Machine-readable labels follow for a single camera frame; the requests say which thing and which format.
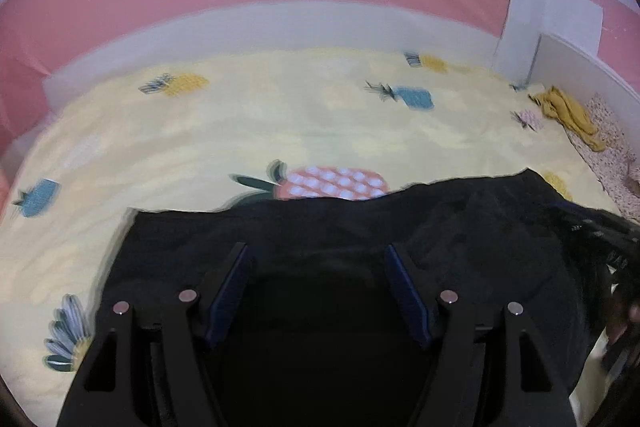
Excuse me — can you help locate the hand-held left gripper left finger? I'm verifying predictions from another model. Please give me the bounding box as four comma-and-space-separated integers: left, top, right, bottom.
56, 243, 253, 427

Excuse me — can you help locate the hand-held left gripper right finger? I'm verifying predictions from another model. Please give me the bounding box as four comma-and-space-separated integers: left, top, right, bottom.
384, 244, 576, 427

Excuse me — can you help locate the black garment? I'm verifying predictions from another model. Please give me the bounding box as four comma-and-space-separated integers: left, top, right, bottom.
92, 169, 618, 427

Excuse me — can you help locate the person's right hand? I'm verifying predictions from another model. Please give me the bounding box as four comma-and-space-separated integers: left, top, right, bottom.
602, 279, 640, 358

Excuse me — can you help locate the floral patterned cloth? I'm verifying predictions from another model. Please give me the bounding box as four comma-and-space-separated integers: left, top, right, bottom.
565, 93, 640, 224

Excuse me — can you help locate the mustard yellow cloth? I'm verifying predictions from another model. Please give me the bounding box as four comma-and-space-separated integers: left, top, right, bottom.
529, 87, 607, 152

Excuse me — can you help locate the yellow fruit-print bedsheet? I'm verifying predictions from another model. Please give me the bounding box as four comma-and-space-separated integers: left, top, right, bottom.
0, 47, 640, 427

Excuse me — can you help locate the white bed headboard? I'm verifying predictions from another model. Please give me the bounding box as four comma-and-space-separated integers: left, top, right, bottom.
529, 32, 640, 108

